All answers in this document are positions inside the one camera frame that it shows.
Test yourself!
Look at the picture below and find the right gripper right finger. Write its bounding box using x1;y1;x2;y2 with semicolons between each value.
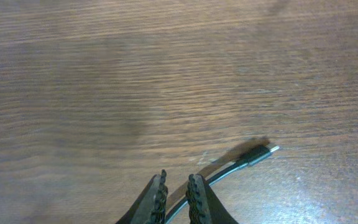
186;174;238;224

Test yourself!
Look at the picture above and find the black charging cable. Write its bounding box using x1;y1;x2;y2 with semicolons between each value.
165;144;280;224

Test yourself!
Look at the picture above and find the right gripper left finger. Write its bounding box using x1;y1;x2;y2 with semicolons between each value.
116;169;168;224

